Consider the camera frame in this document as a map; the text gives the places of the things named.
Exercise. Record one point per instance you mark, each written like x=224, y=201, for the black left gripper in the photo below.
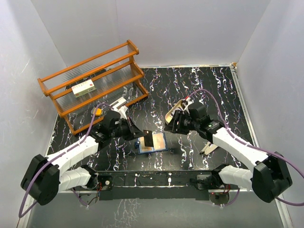
x=134, y=132

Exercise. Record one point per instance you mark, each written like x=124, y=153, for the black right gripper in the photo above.
x=175, y=125

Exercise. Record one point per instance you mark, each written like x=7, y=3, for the black credit card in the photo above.
x=148, y=138

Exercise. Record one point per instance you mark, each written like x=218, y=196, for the blue leather card holder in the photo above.
x=136, y=145

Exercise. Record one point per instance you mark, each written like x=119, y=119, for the gold VIP credit card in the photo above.
x=159, y=142

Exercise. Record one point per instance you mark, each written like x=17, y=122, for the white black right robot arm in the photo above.
x=266, y=175

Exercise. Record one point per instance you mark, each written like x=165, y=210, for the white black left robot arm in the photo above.
x=50, y=175

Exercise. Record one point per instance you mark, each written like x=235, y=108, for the beige oval card tray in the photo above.
x=177, y=107

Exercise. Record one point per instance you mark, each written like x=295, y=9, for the white black small device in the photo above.
x=118, y=103

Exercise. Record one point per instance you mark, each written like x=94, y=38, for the orange yellow small object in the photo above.
x=96, y=111

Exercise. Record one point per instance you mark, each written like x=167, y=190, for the white red small box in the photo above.
x=83, y=88

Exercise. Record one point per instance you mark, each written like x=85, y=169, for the orange wooden shelf rack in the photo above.
x=114, y=73

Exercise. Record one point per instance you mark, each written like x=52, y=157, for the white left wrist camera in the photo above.
x=122, y=111

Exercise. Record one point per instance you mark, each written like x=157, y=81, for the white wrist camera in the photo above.
x=122, y=111
x=186, y=103

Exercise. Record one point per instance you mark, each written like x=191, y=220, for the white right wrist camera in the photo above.
x=186, y=103

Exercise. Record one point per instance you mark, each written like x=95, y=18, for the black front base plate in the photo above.
x=153, y=185

